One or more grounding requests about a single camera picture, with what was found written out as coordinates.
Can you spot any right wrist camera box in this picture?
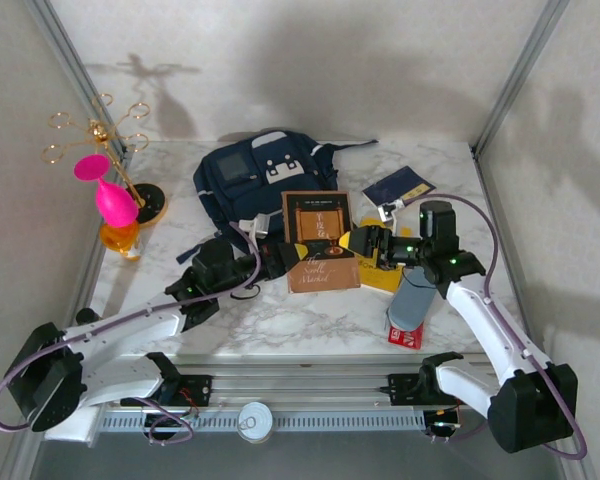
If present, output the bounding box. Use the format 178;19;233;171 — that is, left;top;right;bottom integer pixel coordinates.
378;199;406;225

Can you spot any white foam block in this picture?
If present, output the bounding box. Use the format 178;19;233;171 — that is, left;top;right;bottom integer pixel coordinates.
43;404;101;446

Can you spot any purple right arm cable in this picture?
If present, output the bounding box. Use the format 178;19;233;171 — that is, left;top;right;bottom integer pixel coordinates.
404;193;589;459

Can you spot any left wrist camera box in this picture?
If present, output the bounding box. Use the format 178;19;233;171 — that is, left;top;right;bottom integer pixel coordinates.
238;213;272;242

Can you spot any aluminium frame post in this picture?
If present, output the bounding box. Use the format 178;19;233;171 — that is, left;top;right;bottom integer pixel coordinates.
0;0;136;480
472;0;599;480

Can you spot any gold cup stand black base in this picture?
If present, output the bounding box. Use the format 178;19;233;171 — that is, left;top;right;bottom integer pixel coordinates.
40;92;169;226

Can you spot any brown scroll cover book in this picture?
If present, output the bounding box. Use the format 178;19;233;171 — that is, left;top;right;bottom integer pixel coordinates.
281;190;362;296

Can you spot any pink goblet cup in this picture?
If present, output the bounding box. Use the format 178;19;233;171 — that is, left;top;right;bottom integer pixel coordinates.
73;153;140;227

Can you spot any red box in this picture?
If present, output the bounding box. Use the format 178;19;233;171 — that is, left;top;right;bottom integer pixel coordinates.
387;322;425;350

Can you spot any navy blue student backpack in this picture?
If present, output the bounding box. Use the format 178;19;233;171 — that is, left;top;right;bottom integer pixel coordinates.
176;128;380;265

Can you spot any silver tin can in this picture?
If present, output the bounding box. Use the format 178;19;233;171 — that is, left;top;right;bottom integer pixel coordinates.
237;402;275;444

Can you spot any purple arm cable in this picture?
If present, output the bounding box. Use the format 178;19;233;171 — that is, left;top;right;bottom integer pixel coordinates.
404;193;589;459
0;222;261;434

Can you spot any orange lid bottle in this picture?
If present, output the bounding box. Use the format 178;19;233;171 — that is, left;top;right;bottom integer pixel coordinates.
98;219;144;264

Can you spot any yellow packet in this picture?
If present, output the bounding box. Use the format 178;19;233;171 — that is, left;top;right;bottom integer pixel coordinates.
352;214;412;294

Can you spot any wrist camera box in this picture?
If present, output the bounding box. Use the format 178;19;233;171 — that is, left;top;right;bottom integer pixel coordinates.
238;213;272;242
378;199;406;225

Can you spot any grey cylindrical bottle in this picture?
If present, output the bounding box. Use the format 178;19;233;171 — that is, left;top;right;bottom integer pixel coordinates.
384;267;439;331

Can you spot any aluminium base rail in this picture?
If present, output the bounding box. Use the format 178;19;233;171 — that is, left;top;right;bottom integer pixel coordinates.
94;352;491;407

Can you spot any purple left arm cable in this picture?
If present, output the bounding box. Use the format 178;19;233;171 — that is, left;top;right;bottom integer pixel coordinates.
0;222;261;434

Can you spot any navy book gold label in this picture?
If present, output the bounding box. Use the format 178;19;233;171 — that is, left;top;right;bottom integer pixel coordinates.
362;166;437;211

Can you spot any grey slotted cable duct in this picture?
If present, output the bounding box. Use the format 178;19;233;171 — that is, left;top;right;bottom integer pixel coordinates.
97;404;426;434

